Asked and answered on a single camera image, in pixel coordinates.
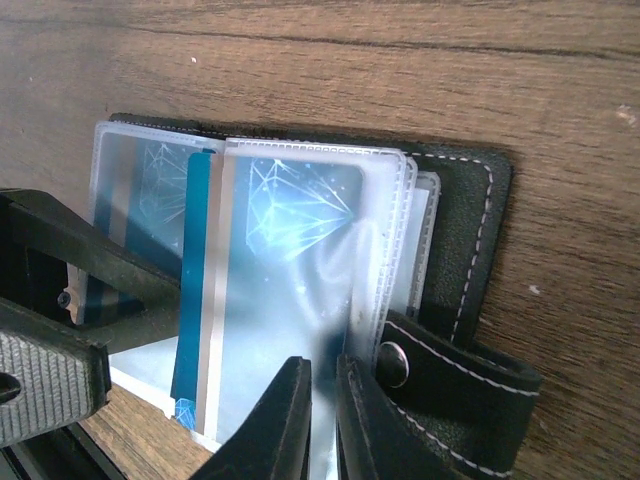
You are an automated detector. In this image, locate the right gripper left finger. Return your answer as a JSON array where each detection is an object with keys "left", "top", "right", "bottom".
[{"left": 192, "top": 357, "right": 312, "bottom": 480}]

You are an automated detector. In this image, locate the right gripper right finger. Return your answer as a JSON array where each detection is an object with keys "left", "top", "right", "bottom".
[{"left": 336, "top": 354, "right": 461, "bottom": 480}]

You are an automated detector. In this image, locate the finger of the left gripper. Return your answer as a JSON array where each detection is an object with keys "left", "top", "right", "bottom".
[
  {"left": 1, "top": 299, "right": 111, "bottom": 447},
  {"left": 1, "top": 188, "right": 180, "bottom": 320}
]

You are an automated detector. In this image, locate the black card holder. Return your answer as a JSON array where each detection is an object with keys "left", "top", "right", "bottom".
[{"left": 92, "top": 116, "right": 541, "bottom": 479}]

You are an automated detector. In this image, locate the blue credit card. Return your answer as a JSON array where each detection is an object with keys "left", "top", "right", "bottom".
[
  {"left": 90, "top": 131, "right": 224, "bottom": 278},
  {"left": 172, "top": 153, "right": 363, "bottom": 443}
]

